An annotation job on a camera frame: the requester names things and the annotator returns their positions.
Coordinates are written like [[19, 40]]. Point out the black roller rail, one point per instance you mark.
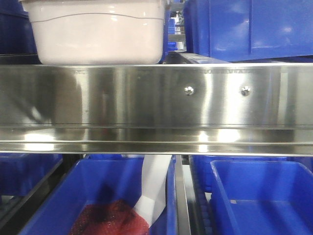
[[201, 205]]

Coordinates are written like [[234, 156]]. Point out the white plastic bin with lid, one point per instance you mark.
[[97, 32]]

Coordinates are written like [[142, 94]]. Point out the blue bin lower right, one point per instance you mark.
[[256, 196]]

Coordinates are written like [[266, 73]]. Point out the red mesh bag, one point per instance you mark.
[[116, 218]]

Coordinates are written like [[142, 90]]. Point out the stainless steel shelf beam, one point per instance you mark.
[[235, 109]]

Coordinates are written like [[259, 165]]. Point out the white paper sheet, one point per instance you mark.
[[152, 201]]

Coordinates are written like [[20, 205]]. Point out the blue bin lower left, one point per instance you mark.
[[20, 172]]

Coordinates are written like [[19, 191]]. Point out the blue bin with red bag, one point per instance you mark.
[[101, 182]]

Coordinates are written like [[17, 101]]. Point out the blue bin upper shelf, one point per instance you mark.
[[238, 30]]

